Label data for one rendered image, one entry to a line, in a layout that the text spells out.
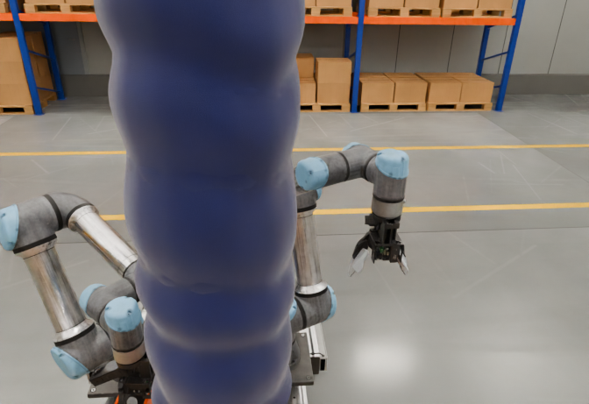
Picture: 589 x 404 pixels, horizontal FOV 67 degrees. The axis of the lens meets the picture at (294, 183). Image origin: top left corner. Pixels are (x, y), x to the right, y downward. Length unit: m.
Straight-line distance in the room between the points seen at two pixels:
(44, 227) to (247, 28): 1.11
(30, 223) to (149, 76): 1.01
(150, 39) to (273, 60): 0.12
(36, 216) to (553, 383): 2.96
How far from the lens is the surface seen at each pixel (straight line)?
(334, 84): 8.06
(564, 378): 3.45
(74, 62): 9.73
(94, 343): 1.52
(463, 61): 10.12
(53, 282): 1.48
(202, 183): 0.51
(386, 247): 1.12
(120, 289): 1.24
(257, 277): 0.59
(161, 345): 0.70
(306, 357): 1.66
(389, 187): 1.04
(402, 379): 3.07
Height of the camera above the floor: 2.24
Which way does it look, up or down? 25 degrees down
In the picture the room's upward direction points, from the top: 1 degrees clockwise
